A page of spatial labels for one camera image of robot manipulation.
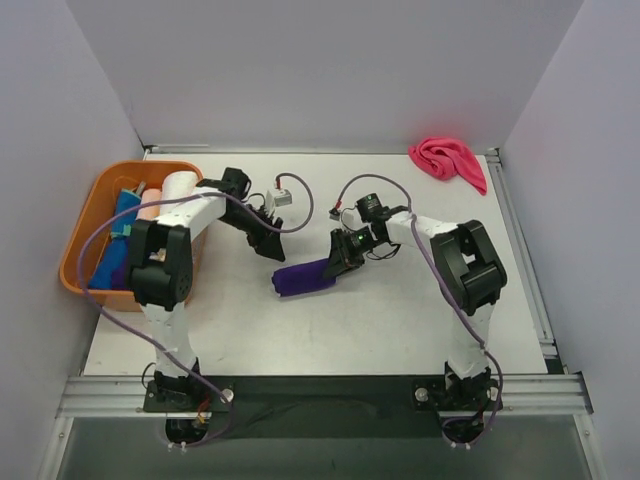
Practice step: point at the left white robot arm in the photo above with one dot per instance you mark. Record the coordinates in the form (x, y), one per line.
(161, 270)

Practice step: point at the white rolled towel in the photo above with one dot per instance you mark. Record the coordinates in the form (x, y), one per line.
(179, 184)

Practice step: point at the blue rolled towel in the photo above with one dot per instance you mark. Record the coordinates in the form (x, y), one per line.
(115, 249)

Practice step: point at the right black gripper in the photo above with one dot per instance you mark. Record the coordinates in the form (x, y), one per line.
(343, 245)

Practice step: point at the dark purple rolled towel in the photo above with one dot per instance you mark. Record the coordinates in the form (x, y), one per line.
(120, 274)

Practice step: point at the pink towel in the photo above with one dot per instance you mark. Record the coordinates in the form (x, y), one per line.
(444, 158)

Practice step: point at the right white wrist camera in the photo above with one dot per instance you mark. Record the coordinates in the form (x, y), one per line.
(347, 218)

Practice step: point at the orange plastic basket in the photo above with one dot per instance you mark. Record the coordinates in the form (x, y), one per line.
(99, 207)

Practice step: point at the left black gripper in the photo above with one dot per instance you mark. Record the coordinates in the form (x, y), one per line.
(260, 235)

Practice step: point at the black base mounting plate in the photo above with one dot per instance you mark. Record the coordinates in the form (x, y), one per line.
(319, 420)

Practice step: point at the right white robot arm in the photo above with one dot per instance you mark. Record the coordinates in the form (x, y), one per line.
(470, 276)

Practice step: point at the peach rolled towel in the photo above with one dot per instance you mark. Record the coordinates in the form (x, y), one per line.
(150, 210)

